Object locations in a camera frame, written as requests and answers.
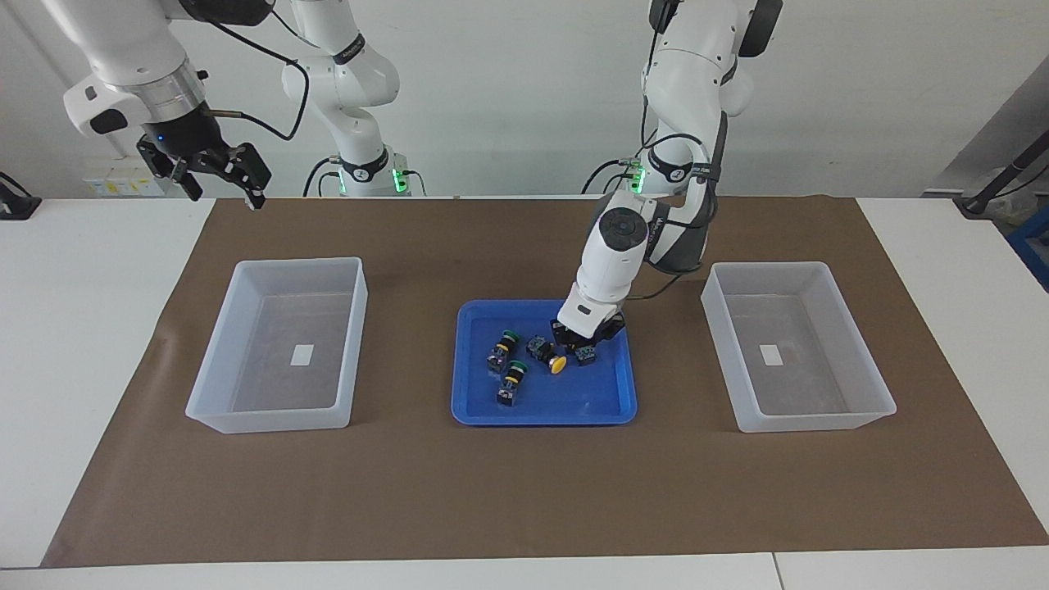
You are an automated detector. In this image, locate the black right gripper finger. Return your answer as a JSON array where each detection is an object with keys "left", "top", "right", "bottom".
[
  {"left": 136, "top": 137, "right": 204, "bottom": 202},
  {"left": 204, "top": 145, "right": 273, "bottom": 211}
]

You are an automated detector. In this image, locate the green push button switch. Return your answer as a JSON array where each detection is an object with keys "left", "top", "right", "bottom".
[
  {"left": 496, "top": 360, "right": 529, "bottom": 406},
  {"left": 488, "top": 329, "right": 520, "bottom": 374}
]

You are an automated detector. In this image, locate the blue plastic tray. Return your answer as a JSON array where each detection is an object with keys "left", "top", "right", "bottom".
[{"left": 451, "top": 299, "right": 638, "bottom": 427}]

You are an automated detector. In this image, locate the black desk clamp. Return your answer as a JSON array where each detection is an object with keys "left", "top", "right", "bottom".
[{"left": 0, "top": 172, "right": 43, "bottom": 220}]

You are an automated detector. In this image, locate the brown paper table mat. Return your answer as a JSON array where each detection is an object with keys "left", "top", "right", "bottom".
[{"left": 41, "top": 195, "right": 1049, "bottom": 568}]

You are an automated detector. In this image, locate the translucent white plastic box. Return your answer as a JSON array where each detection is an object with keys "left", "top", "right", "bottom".
[
  {"left": 185, "top": 256, "right": 369, "bottom": 434},
  {"left": 701, "top": 261, "right": 897, "bottom": 433}
]

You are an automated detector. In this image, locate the black pole stand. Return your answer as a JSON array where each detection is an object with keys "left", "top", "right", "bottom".
[{"left": 955, "top": 131, "right": 1049, "bottom": 218}]

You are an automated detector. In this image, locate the blue crate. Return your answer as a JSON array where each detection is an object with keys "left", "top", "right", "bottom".
[{"left": 1006, "top": 205, "right": 1049, "bottom": 293}]

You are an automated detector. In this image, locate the black right base cable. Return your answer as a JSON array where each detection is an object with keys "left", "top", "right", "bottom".
[{"left": 303, "top": 157, "right": 429, "bottom": 197}]

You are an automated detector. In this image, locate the black base cable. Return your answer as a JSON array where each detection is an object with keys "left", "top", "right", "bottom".
[
  {"left": 582, "top": 156, "right": 652, "bottom": 196},
  {"left": 303, "top": 157, "right": 429, "bottom": 197}
]

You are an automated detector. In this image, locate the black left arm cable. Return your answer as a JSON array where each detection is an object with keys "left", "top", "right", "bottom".
[{"left": 623, "top": 0, "right": 730, "bottom": 302}]

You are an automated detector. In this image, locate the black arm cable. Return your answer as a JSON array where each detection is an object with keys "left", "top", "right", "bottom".
[
  {"left": 623, "top": 0, "right": 730, "bottom": 302},
  {"left": 197, "top": 0, "right": 312, "bottom": 142}
]

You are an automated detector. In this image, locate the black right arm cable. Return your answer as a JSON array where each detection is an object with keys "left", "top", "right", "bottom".
[{"left": 197, "top": 0, "right": 312, "bottom": 142}]

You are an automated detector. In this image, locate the black left base cable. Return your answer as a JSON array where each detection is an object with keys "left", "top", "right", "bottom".
[{"left": 582, "top": 156, "right": 652, "bottom": 196}]

